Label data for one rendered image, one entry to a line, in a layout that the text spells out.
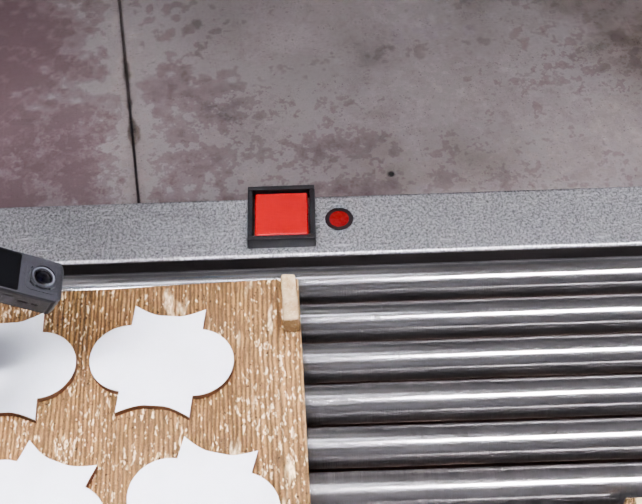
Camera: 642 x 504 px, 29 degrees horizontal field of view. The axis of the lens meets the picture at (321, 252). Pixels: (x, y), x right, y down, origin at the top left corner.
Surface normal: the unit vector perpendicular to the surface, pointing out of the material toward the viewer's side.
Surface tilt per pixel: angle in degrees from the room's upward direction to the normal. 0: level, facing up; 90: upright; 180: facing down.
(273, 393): 0
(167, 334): 0
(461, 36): 0
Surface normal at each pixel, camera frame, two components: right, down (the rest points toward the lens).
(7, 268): 0.49, -0.51
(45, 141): -0.02, -0.58
